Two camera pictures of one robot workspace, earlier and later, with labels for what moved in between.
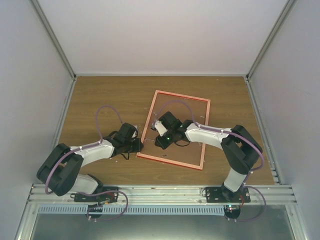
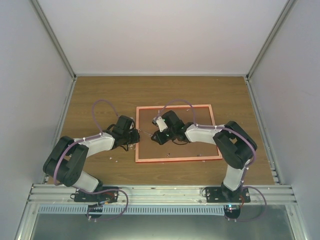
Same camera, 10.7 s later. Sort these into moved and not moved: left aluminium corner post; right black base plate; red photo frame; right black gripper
Moved: red photo frame
Not moved: left aluminium corner post; right black gripper; right black base plate
